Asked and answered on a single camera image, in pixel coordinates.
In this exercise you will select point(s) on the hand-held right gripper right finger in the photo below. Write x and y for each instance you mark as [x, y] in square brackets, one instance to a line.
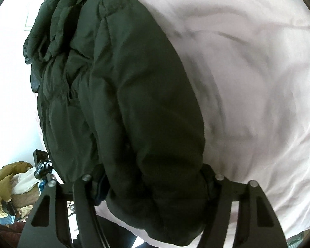
[217, 191]

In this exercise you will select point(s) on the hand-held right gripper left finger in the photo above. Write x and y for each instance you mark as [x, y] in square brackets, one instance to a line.
[99, 186]

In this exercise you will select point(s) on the black hooded puffer coat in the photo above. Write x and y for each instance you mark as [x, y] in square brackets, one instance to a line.
[134, 95]

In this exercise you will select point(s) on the pile of clothes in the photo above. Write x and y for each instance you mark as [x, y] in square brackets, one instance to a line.
[2, 178]

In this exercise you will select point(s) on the white cloth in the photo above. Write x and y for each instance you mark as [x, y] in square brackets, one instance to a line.
[23, 182]

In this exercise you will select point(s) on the pink bedspread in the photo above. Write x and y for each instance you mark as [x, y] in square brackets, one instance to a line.
[248, 82]

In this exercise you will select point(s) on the black action camera on mount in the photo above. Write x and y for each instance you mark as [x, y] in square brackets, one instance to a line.
[40, 161]

